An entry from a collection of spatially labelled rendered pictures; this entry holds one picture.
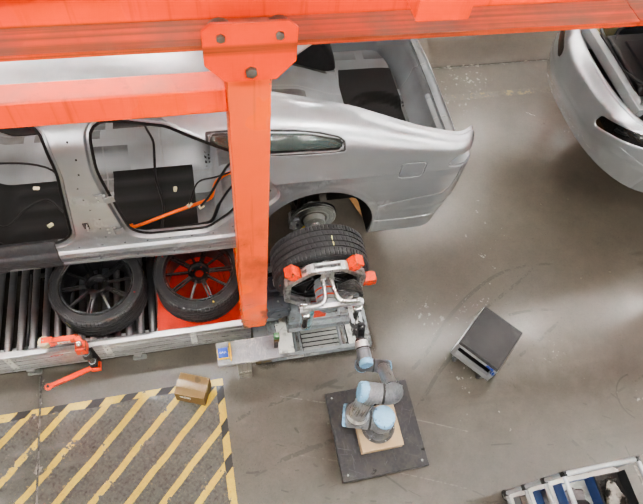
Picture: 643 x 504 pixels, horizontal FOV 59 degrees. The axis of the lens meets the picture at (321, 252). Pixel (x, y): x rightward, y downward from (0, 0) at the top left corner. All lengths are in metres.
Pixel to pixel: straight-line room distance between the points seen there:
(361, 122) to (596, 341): 2.94
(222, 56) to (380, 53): 3.39
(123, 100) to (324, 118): 1.43
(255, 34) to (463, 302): 3.53
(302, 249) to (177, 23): 1.94
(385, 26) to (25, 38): 1.13
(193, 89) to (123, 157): 2.32
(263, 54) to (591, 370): 3.99
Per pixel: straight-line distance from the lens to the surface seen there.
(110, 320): 4.19
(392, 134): 3.44
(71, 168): 3.37
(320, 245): 3.56
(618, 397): 5.21
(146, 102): 2.18
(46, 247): 4.00
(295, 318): 4.36
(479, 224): 5.41
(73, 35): 2.00
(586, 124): 5.12
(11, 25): 2.07
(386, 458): 4.07
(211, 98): 2.17
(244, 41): 1.89
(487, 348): 4.46
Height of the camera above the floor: 4.23
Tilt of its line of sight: 60 degrees down
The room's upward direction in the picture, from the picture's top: 10 degrees clockwise
